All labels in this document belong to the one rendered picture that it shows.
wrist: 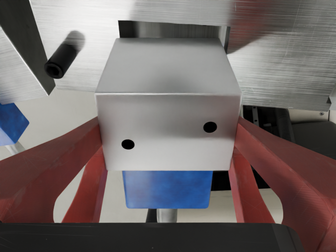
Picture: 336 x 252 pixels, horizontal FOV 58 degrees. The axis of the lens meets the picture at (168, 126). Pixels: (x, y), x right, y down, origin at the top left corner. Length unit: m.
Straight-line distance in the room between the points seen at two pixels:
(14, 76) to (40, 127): 1.45
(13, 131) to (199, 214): 0.29
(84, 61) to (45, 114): 1.44
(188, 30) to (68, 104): 1.34
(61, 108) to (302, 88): 1.42
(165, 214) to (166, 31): 0.10
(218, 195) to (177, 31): 0.34
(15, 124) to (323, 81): 0.23
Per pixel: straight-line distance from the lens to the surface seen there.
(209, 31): 0.18
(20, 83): 0.25
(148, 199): 0.16
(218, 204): 0.47
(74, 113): 1.52
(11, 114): 0.29
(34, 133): 1.75
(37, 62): 0.25
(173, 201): 0.16
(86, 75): 0.18
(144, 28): 0.18
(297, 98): 0.17
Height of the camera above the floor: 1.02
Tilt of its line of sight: 46 degrees down
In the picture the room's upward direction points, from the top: 169 degrees counter-clockwise
